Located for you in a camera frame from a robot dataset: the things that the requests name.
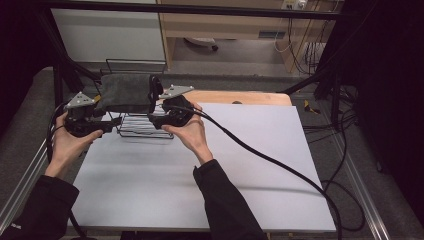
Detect black metal frame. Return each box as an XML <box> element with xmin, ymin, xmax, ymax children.
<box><xmin>33</xmin><ymin>0</ymin><xmax>348</xmax><ymax>126</ymax></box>

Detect light wooden desk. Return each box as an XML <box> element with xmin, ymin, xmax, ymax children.
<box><xmin>156</xmin><ymin>0</ymin><xmax>344</xmax><ymax>73</ymax></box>

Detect white power strip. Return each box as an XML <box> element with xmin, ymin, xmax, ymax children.
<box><xmin>281</xmin><ymin>0</ymin><xmax>308</xmax><ymax>10</ymax></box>

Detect person's left hand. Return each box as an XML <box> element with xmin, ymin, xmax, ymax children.
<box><xmin>49</xmin><ymin>111</ymin><xmax>105</xmax><ymax>171</ymax></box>

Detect white cabinet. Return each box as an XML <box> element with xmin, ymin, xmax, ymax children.
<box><xmin>50</xmin><ymin>0</ymin><xmax>167</xmax><ymax>63</ymax></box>

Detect black curtain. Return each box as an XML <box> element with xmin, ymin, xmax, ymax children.
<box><xmin>0</xmin><ymin>0</ymin><xmax>59</xmax><ymax>138</ymax></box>
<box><xmin>319</xmin><ymin>0</ymin><xmax>424</xmax><ymax>219</ymax></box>

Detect cables under desk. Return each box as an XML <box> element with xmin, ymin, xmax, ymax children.
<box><xmin>273</xmin><ymin>14</ymin><xmax>329</xmax><ymax>76</ymax></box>

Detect dark grey towel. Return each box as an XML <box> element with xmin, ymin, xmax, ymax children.
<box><xmin>96</xmin><ymin>73</ymin><xmax>156</xmax><ymax>115</ymax></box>

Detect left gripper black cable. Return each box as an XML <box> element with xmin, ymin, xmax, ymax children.
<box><xmin>45</xmin><ymin>101</ymin><xmax>88</xmax><ymax>240</ymax></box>

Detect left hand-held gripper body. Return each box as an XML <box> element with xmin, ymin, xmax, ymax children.
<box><xmin>63</xmin><ymin>92</ymin><xmax>103</xmax><ymax>138</ymax></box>

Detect office chair base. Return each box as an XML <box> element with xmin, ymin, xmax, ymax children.
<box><xmin>183</xmin><ymin>36</ymin><xmax>220</xmax><ymax>52</ymax></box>

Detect black wire rack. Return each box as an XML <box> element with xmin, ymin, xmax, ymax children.
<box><xmin>99</xmin><ymin>58</ymin><xmax>178</xmax><ymax>140</ymax></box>

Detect wooden table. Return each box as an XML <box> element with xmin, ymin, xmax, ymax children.
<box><xmin>181</xmin><ymin>89</ymin><xmax>293</xmax><ymax>107</ymax></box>

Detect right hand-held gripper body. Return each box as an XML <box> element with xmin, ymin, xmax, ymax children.
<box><xmin>157</xmin><ymin>84</ymin><xmax>196</xmax><ymax>127</ymax></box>

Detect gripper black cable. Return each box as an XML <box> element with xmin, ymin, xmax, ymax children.
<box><xmin>162</xmin><ymin>103</ymin><xmax>367</xmax><ymax>240</ymax></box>
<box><xmin>45</xmin><ymin>101</ymin><xmax>88</xmax><ymax>240</ymax></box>

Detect black floor cables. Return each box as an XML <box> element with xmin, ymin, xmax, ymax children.
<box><xmin>301</xmin><ymin>83</ymin><xmax>360</xmax><ymax>145</ymax></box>

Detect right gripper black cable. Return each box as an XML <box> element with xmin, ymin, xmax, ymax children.
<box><xmin>162</xmin><ymin>103</ymin><xmax>367</xmax><ymax>240</ymax></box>

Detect white table board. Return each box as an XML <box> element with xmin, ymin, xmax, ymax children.
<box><xmin>68</xmin><ymin>102</ymin><xmax>337</xmax><ymax>233</ymax></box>

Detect aluminium floor rail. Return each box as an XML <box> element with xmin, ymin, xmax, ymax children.
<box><xmin>332</xmin><ymin>133</ymin><xmax>392</xmax><ymax>240</ymax></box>
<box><xmin>0</xmin><ymin>138</ymin><xmax>54</xmax><ymax>232</ymax></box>

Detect person's right hand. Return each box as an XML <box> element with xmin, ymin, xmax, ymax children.
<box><xmin>169</xmin><ymin>101</ymin><xmax>215</xmax><ymax>165</ymax></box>

